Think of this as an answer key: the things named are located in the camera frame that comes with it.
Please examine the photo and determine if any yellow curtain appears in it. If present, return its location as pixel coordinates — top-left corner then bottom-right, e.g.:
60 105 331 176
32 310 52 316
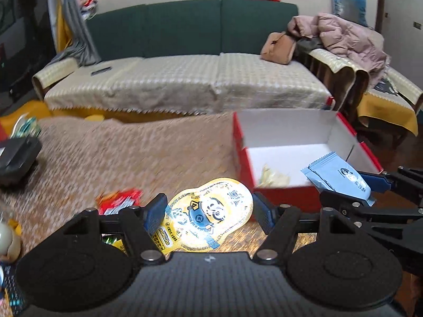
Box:
54 7 72 52

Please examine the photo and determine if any green sofa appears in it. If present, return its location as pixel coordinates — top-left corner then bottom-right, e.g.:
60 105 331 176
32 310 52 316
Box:
31 0 371 116

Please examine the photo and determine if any red cardboard box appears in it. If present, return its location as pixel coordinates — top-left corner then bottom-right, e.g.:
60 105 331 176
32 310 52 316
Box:
231 96 384 212

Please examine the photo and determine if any dark teal printed packet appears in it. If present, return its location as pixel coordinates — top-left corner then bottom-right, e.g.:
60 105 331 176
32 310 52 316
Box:
0 261 26 316

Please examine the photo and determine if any black device with white label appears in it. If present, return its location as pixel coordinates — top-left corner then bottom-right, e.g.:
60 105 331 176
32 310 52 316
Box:
0 135 43 186

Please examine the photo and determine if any beige woven table cloth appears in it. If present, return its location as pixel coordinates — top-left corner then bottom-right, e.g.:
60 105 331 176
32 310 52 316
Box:
0 110 331 317

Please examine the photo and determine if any green tissue packet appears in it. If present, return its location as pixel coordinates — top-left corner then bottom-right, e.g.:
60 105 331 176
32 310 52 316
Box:
11 114 42 139

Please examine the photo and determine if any red and white plush toy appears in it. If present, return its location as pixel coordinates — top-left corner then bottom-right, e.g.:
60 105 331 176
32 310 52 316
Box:
79 0 100 20

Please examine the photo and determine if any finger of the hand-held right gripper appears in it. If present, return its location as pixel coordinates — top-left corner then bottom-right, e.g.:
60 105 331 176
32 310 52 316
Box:
319 190 423 235
357 166 423 206

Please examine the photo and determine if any pale round container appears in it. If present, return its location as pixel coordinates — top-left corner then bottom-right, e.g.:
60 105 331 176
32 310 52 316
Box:
0 221 22 259

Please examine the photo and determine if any green packet with yellow edge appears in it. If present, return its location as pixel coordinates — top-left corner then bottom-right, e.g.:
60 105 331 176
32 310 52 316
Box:
101 233 128 255

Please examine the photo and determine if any yellow chair cloth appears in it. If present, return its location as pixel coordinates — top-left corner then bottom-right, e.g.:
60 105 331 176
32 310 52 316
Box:
357 68 423 137

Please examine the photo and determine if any beige checked sofa cover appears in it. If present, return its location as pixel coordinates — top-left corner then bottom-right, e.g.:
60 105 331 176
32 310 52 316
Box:
31 53 334 116

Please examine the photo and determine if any dark grey garment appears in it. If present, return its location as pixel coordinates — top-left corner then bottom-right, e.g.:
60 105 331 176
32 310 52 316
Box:
294 36 326 57

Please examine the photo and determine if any black television screen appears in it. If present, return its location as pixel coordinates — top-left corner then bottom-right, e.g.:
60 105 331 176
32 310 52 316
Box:
0 0 57 96

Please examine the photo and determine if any pale yellow snack packet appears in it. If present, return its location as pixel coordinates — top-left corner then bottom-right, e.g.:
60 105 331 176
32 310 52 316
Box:
259 163 291 187

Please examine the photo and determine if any yellow cartoon snack packet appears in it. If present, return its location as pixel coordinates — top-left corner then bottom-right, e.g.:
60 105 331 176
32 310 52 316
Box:
163 178 254 261

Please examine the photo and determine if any blue cushion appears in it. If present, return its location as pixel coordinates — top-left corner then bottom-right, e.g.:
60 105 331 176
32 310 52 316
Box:
330 0 368 27

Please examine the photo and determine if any red snack packet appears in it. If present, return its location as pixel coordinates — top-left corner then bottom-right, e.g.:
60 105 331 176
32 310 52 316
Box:
96 188 143 217

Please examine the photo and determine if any light blue snack packet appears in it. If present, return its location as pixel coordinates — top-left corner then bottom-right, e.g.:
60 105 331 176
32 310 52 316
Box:
301 151 377 207

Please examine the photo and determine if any beige armrest cover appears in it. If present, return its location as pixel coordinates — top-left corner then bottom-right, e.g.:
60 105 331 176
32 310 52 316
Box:
309 48 370 106

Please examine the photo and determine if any tan shoulder bag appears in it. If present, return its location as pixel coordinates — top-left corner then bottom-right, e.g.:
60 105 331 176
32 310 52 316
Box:
260 32 297 66

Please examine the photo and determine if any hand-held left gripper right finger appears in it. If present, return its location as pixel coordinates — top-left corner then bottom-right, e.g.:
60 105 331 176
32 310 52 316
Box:
253 192 335 267

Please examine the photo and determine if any grey curtain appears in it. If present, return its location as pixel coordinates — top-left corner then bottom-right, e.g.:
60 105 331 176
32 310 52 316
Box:
49 0 101 67

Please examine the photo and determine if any pink padded jacket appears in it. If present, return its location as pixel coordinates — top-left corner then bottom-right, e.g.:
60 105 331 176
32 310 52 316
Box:
287 12 392 90

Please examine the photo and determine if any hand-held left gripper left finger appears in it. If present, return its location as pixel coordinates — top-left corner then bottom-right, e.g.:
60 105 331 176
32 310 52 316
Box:
63 193 168 267

